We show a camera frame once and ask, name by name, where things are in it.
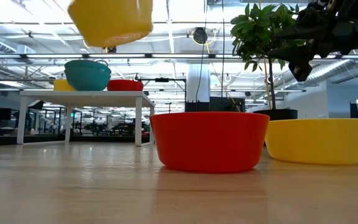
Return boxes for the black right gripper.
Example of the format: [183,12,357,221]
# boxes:
[267,0,357,83]

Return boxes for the red plastic mini bowl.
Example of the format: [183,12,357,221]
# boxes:
[106,79,144,84]
[107,82,144,91]
[149,111,270,174]

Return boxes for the teal patterned mini bowl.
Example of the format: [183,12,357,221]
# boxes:
[64,66,112,91]
[64,59,112,71]

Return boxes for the green leafy plant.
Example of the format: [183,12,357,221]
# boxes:
[230,2,307,110]

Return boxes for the black power box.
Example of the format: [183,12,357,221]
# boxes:
[185,96,247,113]

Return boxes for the white perforated metal shelf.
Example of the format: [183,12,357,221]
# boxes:
[16,90,156,147]

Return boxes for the silver ventilation duct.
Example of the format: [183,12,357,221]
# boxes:
[303,58,358,86]

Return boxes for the black ceiling cable reel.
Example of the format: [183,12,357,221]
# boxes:
[191,27,209,45]

